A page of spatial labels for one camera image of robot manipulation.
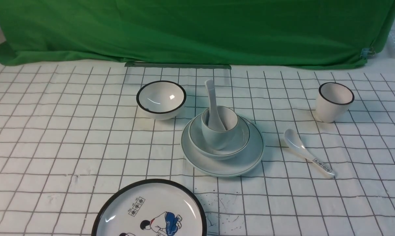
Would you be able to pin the white grid tablecloth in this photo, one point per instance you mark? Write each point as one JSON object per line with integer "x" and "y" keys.
{"x": 71, "y": 136}

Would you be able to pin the plain white ceramic spoon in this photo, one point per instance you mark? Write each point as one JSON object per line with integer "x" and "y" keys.
{"x": 214, "y": 121}

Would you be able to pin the illustrated black-rimmed plate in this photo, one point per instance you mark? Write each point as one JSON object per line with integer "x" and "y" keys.
{"x": 152, "y": 207}

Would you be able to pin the metal binder clip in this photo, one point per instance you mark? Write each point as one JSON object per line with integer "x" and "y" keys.
{"x": 367, "y": 53}

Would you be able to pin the white black-rimmed cup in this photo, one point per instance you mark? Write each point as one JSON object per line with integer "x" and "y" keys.
{"x": 332, "y": 101}

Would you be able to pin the pale green round cup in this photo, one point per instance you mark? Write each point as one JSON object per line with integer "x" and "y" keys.
{"x": 220, "y": 139}

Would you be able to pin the green backdrop cloth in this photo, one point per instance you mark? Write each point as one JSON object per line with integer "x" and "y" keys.
{"x": 309, "y": 34}

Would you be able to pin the white black-rimmed bowl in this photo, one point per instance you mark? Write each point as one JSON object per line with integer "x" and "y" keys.
{"x": 161, "y": 100}

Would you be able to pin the white spoon with lettering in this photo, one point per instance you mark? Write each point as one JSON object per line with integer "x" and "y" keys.
{"x": 294, "y": 142}

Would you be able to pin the pale green flat plate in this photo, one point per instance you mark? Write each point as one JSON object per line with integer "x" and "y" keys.
{"x": 242, "y": 163}

